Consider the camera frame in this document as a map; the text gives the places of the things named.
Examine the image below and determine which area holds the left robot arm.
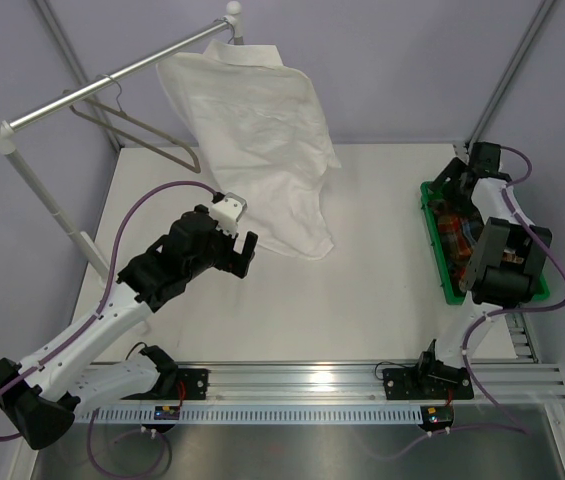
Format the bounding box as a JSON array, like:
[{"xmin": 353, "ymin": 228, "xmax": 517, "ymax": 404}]
[{"xmin": 0, "ymin": 194, "xmax": 258, "ymax": 450}]

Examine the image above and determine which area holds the aluminium mounting rail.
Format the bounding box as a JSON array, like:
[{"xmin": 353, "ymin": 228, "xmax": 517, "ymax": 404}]
[{"xmin": 184, "ymin": 361, "xmax": 565, "ymax": 404}]

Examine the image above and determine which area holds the plaid flannel shirt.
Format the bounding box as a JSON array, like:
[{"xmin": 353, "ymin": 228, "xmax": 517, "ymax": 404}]
[{"xmin": 430, "ymin": 200, "xmax": 484, "ymax": 294}]

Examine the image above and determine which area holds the white shirt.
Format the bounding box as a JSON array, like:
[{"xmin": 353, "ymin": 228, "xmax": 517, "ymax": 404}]
[{"xmin": 157, "ymin": 40, "xmax": 340, "ymax": 260}]

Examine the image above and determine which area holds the green plastic bin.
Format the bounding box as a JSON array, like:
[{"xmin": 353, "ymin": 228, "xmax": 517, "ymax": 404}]
[{"xmin": 420, "ymin": 176, "xmax": 553, "ymax": 309}]

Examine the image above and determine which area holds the white shirt hanger hook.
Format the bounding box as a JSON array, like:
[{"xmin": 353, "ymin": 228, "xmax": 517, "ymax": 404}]
[{"xmin": 228, "ymin": 23, "xmax": 245, "ymax": 46}]

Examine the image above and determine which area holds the white slotted cable duct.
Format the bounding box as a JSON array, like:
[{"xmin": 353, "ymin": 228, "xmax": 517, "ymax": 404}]
[{"xmin": 95, "ymin": 404, "xmax": 423, "ymax": 425}]

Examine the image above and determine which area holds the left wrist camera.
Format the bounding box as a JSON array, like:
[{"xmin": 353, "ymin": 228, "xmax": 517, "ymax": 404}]
[{"xmin": 209, "ymin": 192, "xmax": 247, "ymax": 238}]

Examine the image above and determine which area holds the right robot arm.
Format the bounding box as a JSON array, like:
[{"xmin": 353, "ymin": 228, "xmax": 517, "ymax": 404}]
[{"xmin": 413, "ymin": 142, "xmax": 552, "ymax": 401}]

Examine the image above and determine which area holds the silver clothes rack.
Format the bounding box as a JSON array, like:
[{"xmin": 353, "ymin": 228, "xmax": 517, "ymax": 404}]
[{"xmin": 0, "ymin": 0, "xmax": 154, "ymax": 335}]

